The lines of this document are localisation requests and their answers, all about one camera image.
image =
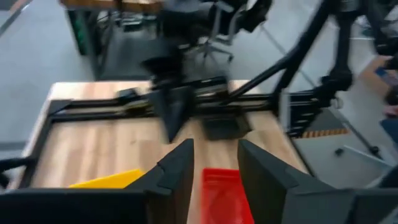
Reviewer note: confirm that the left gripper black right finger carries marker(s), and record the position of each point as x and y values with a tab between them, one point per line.
264	186

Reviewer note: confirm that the person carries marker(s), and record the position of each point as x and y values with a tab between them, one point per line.
391	110

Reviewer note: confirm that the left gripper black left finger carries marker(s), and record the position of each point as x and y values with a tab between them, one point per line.
174	186

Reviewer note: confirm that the black plastic basket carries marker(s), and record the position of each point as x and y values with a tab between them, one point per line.
225	127

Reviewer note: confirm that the wooden background table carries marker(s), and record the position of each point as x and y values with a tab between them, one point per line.
93	3

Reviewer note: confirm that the red plastic basket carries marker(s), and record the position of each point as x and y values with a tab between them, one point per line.
220	199

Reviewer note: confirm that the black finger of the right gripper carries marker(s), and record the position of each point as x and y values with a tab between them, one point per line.
163	109
183	112

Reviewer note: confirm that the orange black hazard tape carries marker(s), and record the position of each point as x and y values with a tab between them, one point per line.
323	133

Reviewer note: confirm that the yellow plastic basket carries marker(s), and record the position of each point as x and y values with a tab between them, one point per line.
115	182

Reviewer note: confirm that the black aluminium table frame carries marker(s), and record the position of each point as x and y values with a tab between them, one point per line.
248	102

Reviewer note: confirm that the black office chair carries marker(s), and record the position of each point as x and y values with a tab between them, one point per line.
214	46

